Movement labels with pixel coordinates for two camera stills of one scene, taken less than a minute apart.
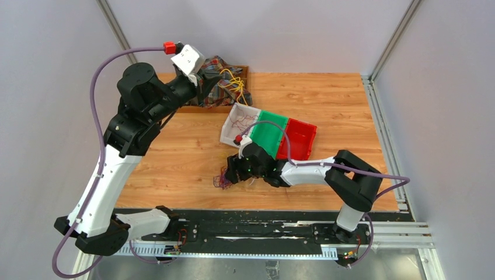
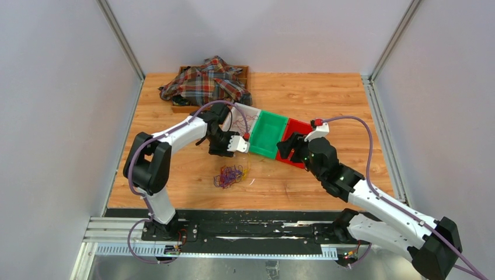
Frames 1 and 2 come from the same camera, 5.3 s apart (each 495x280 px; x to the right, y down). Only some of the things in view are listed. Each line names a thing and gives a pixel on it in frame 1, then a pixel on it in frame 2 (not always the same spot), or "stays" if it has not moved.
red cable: x=243 y=121 stays
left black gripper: x=206 y=79 -> x=222 y=151
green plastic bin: x=269 y=135 stays
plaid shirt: x=224 y=92 stays
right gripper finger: x=233 y=162 -> x=296 y=148
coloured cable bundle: x=221 y=181 stays
